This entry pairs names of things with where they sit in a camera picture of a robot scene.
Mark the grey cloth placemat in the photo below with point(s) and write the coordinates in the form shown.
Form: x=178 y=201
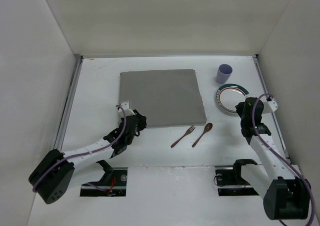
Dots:
x=168 y=98

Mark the brown wooden spoon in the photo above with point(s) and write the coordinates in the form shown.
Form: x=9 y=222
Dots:
x=206 y=129

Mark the left aluminium table rail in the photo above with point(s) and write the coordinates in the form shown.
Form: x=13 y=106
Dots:
x=59 y=139

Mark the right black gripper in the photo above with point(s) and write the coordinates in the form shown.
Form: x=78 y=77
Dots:
x=242 y=109

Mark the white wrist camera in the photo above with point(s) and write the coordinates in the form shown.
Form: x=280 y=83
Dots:
x=125 y=106
x=269 y=106

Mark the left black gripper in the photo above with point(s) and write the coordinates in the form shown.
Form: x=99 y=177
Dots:
x=139 y=121

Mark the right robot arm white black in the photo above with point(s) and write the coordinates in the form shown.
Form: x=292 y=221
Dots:
x=285 y=194

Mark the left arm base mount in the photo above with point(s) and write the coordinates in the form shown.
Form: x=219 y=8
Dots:
x=113 y=182

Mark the brown wooden fork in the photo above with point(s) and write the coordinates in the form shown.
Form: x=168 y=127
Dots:
x=188 y=131

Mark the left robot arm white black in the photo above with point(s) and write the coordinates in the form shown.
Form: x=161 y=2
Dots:
x=56 y=171

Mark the white plate green rim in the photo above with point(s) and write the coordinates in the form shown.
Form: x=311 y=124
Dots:
x=228 y=96

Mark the lilac plastic cup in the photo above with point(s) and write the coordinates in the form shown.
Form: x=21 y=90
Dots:
x=223 y=73

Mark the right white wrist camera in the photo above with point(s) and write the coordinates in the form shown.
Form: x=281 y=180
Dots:
x=269 y=106

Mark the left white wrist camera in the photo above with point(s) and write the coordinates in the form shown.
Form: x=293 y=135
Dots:
x=125 y=106

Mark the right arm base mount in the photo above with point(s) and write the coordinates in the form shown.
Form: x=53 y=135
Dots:
x=244 y=178

